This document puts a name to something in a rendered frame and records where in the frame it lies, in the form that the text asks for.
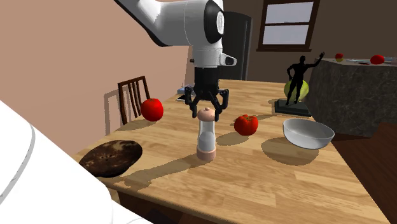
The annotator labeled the dark stone kitchen counter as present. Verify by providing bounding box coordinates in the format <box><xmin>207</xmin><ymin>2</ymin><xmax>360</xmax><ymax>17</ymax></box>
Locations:
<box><xmin>305</xmin><ymin>52</ymin><xmax>397</xmax><ymax>139</ymax></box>

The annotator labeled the window with brown frame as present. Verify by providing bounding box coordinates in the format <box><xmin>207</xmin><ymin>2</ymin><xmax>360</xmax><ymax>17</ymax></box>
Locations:
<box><xmin>256</xmin><ymin>0</ymin><xmax>321</xmax><ymax>53</ymax></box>

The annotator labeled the grey bowl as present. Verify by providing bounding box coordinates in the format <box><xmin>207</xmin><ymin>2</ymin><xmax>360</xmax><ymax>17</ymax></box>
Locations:
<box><xmin>282</xmin><ymin>118</ymin><xmax>336</xmax><ymax>151</ymax></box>

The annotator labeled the black refrigerator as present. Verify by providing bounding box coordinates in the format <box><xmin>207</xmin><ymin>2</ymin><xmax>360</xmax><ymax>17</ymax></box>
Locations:
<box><xmin>218</xmin><ymin>11</ymin><xmax>253</xmax><ymax>81</ymax></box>

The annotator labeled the dark brown round bread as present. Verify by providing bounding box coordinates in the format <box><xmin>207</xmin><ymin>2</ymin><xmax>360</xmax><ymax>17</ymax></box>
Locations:
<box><xmin>78</xmin><ymin>139</ymin><xmax>144</xmax><ymax>179</ymax></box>

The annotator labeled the yellow-green round melon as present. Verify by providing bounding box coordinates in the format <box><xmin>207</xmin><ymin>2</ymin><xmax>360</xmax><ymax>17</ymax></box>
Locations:
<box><xmin>283</xmin><ymin>79</ymin><xmax>310</xmax><ymax>104</ymax></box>

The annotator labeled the red apple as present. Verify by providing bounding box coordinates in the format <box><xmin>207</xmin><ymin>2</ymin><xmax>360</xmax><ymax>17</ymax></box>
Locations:
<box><xmin>140</xmin><ymin>97</ymin><xmax>165</xmax><ymax>122</ymax></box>

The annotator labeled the grey flat book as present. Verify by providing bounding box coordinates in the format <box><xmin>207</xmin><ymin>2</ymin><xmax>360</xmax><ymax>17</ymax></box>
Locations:
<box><xmin>176</xmin><ymin>82</ymin><xmax>196</xmax><ymax>102</ymax></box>

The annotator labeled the black human figure statue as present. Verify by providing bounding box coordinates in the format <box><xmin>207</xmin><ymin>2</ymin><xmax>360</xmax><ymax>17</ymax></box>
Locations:
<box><xmin>274</xmin><ymin>52</ymin><xmax>326</xmax><ymax>118</ymax></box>

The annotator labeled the brown wooden chair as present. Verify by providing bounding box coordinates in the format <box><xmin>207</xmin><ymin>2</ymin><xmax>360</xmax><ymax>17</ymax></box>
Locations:
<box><xmin>117</xmin><ymin>75</ymin><xmax>151</xmax><ymax>126</ymax></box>

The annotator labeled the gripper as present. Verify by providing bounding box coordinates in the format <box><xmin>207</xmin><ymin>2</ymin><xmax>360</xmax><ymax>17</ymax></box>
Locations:
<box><xmin>185</xmin><ymin>66</ymin><xmax>230</xmax><ymax>122</ymax></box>

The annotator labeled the wooden table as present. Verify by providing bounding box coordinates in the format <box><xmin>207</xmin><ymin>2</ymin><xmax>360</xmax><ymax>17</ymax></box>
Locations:
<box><xmin>71</xmin><ymin>79</ymin><xmax>391</xmax><ymax>224</ymax></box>

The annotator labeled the pink and clear pepper mill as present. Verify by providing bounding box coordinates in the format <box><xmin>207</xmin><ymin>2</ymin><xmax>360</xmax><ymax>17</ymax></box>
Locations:
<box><xmin>196</xmin><ymin>106</ymin><xmax>217</xmax><ymax>162</ymax></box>

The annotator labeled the red tomato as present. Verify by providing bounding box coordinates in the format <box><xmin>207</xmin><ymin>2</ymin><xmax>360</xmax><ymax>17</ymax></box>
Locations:
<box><xmin>233</xmin><ymin>114</ymin><xmax>260</xmax><ymax>137</ymax></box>

